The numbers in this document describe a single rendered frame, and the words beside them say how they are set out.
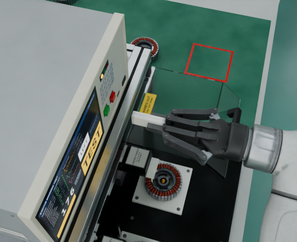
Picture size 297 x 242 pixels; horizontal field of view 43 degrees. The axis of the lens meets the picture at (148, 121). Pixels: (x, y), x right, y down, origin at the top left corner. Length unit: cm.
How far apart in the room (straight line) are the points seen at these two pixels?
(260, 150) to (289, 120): 159
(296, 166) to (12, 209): 49
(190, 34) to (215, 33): 10
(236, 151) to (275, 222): 15
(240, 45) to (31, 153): 109
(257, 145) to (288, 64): 187
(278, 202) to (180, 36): 94
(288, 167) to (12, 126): 50
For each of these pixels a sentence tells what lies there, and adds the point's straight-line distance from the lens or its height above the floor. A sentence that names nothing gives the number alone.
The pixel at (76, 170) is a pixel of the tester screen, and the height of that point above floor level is 121.
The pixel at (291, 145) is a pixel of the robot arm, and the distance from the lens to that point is 76.
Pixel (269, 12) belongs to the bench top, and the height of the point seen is 75.
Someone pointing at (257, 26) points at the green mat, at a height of 75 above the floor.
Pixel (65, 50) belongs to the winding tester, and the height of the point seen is 132.
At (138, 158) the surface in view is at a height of 92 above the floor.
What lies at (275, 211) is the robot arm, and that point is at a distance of 77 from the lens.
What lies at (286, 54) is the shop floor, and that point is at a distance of 265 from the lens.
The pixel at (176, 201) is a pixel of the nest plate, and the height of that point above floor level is 78.
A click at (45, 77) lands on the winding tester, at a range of 71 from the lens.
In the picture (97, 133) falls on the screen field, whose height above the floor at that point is 118.
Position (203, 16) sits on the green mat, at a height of 75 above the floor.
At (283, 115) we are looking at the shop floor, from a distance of 234.
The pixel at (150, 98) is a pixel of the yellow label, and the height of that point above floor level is 107.
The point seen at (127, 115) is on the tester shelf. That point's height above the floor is 110.
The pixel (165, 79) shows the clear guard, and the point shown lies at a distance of 100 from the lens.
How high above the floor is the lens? 185
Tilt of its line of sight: 58 degrees down
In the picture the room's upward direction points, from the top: straight up
